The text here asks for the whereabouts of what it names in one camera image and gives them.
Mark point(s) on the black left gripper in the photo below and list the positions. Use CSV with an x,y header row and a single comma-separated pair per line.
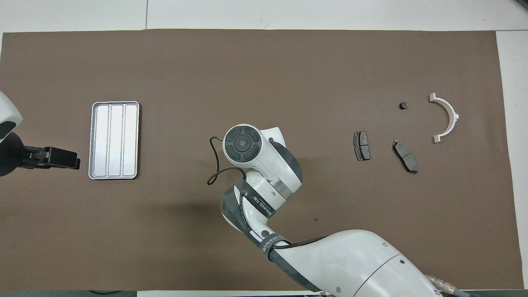
x,y
51,158

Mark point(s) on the short dark brake pad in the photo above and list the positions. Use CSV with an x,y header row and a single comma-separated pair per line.
x,y
361,145

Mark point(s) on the long dark brake pad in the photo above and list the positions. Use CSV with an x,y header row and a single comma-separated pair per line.
x,y
405,156

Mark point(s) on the silver metal tray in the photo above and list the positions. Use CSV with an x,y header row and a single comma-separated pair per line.
x,y
103,140

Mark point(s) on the brown table mat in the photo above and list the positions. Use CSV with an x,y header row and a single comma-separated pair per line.
x,y
264,82

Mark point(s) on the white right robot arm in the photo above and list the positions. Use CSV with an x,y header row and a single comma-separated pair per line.
x,y
350,264

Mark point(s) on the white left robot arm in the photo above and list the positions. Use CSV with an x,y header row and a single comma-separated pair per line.
x,y
8,113

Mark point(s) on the white curved plastic bracket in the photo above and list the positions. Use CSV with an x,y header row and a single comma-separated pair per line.
x,y
447,105

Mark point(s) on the small black bearing gear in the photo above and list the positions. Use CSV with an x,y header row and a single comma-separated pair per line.
x,y
404,105

